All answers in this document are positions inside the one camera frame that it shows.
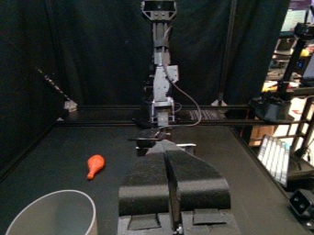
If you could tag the white corner bracket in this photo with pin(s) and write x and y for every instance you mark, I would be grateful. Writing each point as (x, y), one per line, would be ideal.
(70, 106)

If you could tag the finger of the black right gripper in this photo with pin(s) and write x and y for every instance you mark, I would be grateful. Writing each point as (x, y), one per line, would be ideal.
(186, 145)
(145, 139)

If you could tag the black camera box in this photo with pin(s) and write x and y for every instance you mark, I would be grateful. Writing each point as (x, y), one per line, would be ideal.
(301, 202)

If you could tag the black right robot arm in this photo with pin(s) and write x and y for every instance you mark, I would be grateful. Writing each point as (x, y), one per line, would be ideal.
(161, 46)

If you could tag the white keyboard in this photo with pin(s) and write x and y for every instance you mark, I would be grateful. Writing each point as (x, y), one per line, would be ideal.
(274, 157)

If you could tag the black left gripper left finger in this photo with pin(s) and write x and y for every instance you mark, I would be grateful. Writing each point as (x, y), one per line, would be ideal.
(144, 189)

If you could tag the orange toy drumstick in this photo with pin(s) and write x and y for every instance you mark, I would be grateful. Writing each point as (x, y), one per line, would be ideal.
(95, 166)

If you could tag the black vertical frame post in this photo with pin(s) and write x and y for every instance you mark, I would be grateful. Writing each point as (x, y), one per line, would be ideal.
(228, 52)

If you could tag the black horizontal frame rail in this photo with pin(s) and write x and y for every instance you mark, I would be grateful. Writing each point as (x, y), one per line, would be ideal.
(122, 123)

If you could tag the black cloth curtain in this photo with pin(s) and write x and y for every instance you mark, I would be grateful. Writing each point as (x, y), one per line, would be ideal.
(94, 52)

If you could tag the thin diagonal brace rod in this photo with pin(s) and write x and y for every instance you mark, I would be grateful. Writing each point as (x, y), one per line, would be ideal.
(53, 83)

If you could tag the grey plastic cup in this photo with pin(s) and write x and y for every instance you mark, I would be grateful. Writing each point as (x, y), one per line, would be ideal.
(53, 212)

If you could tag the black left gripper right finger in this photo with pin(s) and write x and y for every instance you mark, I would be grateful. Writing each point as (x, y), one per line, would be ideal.
(201, 189)

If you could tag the computer monitor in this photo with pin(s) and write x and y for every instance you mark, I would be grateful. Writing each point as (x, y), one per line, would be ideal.
(293, 19)

